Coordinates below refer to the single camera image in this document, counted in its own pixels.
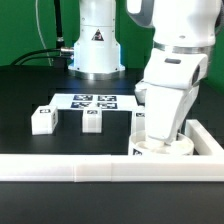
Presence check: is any black cable bundle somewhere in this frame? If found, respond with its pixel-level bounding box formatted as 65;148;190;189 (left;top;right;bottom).
10;46;75;67

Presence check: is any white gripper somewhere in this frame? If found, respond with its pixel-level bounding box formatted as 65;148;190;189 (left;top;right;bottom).
135;48;208;144

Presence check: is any thin white cable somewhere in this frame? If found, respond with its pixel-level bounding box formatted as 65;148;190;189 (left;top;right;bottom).
35;0;54;67

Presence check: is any white L-shaped fence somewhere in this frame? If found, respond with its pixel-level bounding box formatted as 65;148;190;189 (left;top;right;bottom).
0;120;224;182

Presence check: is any white round stool seat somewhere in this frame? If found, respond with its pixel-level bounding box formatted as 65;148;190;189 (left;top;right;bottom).
128;130;194;156

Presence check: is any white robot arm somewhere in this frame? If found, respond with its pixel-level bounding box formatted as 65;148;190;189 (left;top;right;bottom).
69;0;223;143

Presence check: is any white marker sheet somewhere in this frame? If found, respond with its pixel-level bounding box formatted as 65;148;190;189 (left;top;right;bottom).
50;93;137;111

